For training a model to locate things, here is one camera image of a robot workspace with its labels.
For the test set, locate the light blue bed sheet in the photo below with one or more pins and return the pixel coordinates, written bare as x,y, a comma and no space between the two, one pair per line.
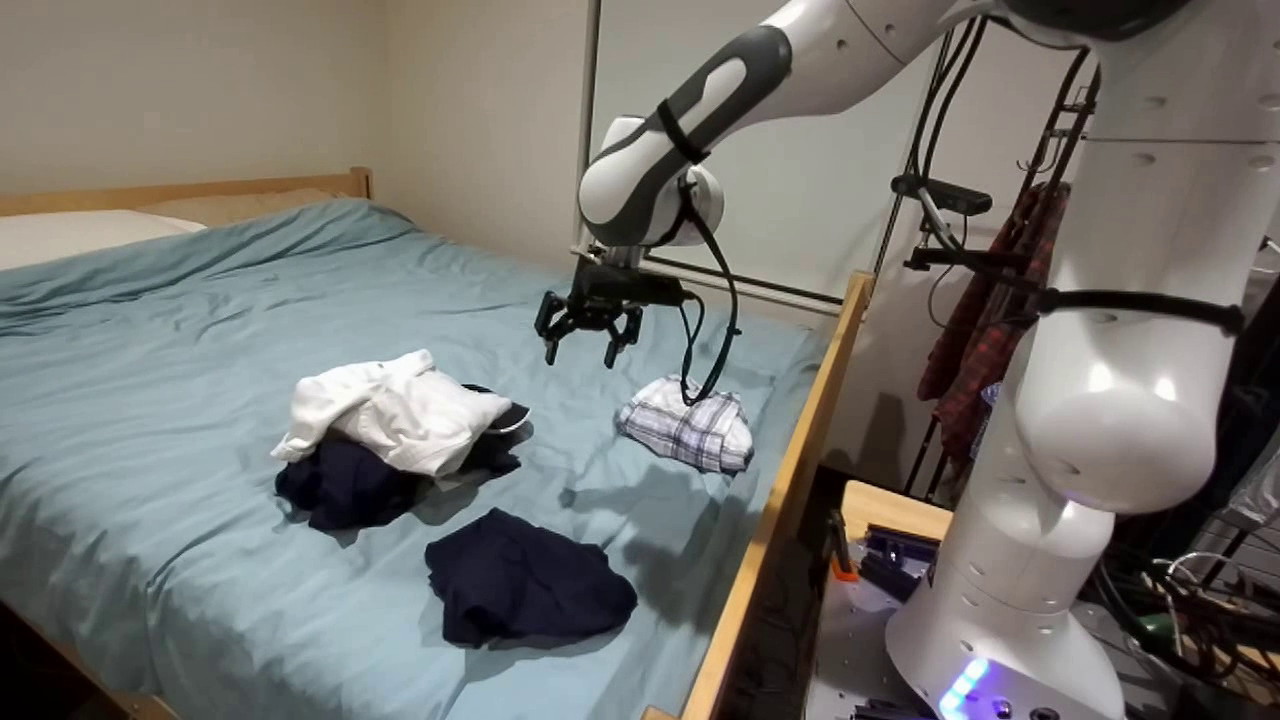
172,363

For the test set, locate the small wooden table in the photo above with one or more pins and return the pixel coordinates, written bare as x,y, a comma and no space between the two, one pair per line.
892,505

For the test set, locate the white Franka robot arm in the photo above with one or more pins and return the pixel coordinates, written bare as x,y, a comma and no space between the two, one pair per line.
1121,403

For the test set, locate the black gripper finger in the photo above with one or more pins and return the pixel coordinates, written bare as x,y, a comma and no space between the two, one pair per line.
623,340
552,338

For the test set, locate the white pillow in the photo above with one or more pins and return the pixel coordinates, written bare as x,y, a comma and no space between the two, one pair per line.
80,238

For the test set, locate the wooden bed frame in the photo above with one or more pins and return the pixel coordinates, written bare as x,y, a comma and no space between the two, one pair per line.
785,464

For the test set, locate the navy blue garment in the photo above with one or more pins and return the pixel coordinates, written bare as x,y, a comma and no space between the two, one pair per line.
527,582

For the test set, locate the black metal rack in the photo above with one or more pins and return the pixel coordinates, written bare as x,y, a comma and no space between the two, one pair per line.
1067,134

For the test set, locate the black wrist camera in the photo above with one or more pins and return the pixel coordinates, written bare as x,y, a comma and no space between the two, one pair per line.
667,291

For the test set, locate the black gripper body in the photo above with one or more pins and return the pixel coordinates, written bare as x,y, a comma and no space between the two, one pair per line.
592,291

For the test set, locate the grey plaid pajama pants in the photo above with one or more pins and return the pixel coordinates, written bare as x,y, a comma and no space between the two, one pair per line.
686,425

